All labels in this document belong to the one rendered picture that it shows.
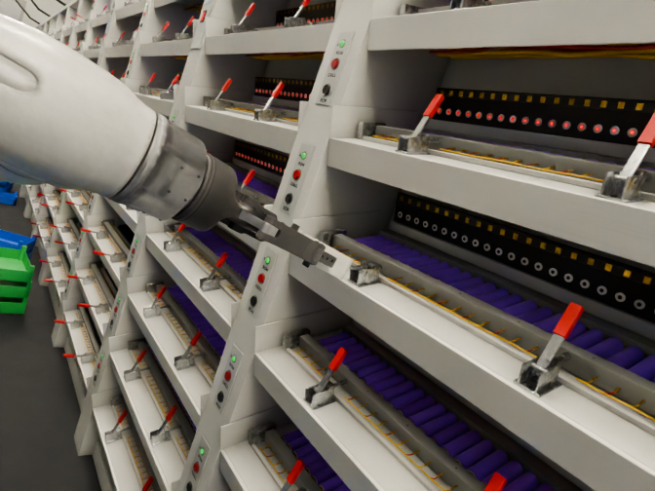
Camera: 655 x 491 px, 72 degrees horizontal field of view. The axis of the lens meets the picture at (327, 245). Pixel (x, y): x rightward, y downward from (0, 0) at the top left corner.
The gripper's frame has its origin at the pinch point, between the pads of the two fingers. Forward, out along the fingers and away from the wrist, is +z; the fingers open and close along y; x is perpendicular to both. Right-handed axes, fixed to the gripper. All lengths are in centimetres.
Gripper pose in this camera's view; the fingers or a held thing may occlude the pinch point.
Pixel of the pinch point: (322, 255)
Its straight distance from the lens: 58.0
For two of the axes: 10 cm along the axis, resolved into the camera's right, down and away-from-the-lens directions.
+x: 4.8, -8.7, 0.1
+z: 6.6, 3.7, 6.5
